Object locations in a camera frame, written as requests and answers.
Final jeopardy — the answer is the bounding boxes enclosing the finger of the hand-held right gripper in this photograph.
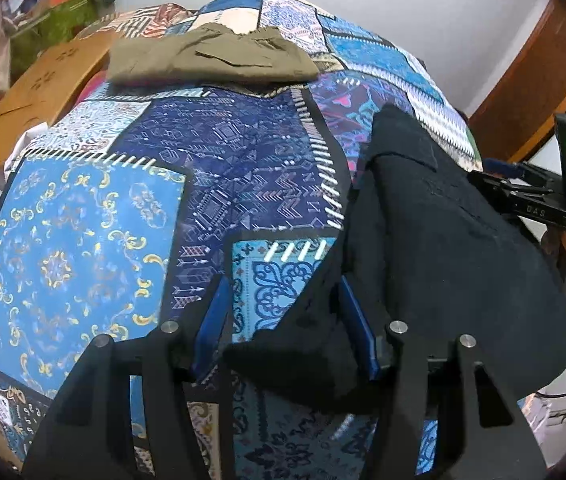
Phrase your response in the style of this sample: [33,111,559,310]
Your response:
[467,170,529,202]

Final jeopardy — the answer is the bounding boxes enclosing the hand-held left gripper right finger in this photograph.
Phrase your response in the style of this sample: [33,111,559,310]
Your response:
[338,274,550,480]

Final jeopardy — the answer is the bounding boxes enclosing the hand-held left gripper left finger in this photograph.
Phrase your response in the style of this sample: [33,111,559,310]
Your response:
[20,274,235,480]

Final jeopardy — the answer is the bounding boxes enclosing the black pants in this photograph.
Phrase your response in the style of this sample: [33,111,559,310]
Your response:
[223,104,566,416]

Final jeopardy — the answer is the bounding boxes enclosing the olive green pants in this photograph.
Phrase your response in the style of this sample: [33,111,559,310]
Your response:
[107,24,320,93]

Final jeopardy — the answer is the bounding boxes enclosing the blue patchwork bed sheet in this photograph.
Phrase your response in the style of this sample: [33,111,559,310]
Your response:
[0,0,484,480]

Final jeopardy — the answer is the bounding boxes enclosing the green box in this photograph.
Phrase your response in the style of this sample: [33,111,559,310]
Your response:
[10,0,101,68]

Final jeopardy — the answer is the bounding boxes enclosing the wooden door frame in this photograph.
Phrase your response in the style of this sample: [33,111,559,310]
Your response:
[468,0,566,163]

